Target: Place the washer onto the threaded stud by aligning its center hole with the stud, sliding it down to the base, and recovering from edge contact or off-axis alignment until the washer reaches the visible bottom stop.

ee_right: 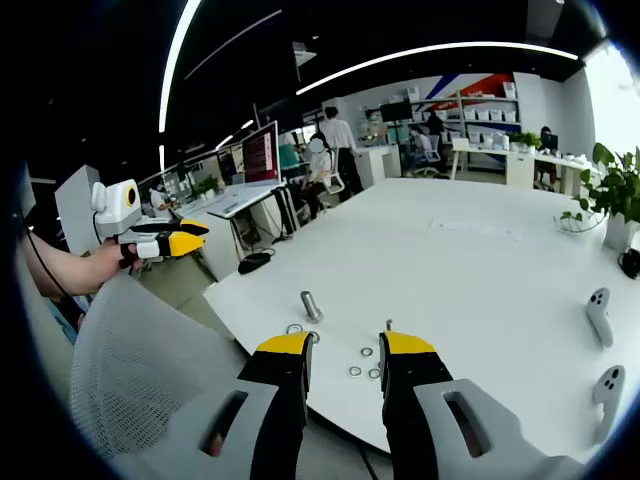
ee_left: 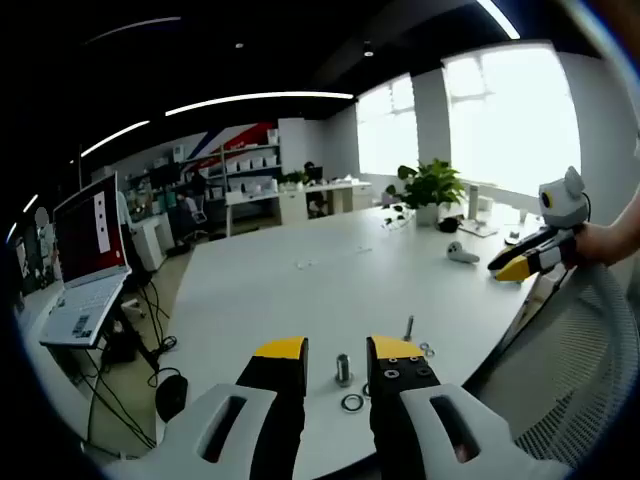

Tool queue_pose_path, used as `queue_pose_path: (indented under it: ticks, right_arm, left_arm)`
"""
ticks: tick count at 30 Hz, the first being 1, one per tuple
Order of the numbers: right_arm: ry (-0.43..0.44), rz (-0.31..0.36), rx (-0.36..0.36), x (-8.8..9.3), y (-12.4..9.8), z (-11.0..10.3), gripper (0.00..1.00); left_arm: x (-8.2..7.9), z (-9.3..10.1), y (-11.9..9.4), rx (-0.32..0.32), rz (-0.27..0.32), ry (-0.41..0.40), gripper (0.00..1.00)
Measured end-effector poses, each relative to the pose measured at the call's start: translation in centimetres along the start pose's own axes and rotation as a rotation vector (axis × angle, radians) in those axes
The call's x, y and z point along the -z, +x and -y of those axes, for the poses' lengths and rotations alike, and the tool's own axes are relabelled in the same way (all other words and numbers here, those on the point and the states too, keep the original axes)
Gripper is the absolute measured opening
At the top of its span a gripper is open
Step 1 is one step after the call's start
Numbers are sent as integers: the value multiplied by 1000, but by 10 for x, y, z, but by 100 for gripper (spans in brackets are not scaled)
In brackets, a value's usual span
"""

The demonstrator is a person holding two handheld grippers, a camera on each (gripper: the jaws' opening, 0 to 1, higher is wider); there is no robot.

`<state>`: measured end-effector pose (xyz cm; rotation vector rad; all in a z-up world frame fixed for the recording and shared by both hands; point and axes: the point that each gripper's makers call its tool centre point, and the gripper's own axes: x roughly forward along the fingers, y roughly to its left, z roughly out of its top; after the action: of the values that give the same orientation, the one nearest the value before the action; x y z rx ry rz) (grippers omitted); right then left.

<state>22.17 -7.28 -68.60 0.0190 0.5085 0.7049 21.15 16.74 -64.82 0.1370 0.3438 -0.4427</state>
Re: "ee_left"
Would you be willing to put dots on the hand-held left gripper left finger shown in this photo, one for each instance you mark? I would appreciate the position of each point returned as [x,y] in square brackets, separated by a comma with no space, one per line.
[220,430]

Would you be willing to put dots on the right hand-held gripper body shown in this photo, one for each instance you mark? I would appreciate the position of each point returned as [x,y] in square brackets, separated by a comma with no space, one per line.
[561,200]

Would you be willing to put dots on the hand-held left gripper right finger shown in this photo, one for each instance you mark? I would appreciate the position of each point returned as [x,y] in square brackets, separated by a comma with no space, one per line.
[450,430]

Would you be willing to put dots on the small threaded steel stud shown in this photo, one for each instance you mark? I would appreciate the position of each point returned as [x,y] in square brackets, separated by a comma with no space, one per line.
[409,327]

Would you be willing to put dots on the large threaded steel stud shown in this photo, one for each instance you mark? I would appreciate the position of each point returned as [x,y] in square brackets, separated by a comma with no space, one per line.
[343,370]

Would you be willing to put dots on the person's right hand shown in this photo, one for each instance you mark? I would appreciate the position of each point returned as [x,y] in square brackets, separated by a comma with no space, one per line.
[597,245]

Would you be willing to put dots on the white handheld controller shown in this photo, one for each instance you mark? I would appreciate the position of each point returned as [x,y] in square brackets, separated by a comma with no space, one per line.
[457,251]

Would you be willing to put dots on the white cylindrical bottle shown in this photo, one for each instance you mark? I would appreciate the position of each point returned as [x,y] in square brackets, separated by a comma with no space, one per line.
[473,202]

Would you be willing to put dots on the small black device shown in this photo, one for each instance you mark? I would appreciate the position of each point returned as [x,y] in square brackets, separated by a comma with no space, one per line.
[450,225]

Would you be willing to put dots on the green potted plant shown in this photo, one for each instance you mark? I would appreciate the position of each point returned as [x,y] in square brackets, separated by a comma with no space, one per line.
[432,187]

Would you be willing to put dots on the grey mesh office chair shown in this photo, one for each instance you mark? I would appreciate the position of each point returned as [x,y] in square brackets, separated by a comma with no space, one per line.
[575,360]

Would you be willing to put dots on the black laptop stand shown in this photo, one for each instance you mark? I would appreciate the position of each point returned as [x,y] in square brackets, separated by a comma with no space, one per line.
[137,340]

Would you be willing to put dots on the white open laptop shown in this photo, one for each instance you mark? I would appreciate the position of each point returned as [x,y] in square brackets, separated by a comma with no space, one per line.
[87,295]

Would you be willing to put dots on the white office desk with cabinets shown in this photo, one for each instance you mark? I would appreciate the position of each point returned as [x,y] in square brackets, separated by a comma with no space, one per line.
[295,200]

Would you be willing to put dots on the small green plant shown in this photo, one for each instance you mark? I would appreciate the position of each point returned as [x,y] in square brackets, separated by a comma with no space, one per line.
[294,177]

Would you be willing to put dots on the white storage shelving unit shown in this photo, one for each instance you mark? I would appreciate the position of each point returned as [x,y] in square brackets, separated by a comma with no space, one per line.
[245,162]

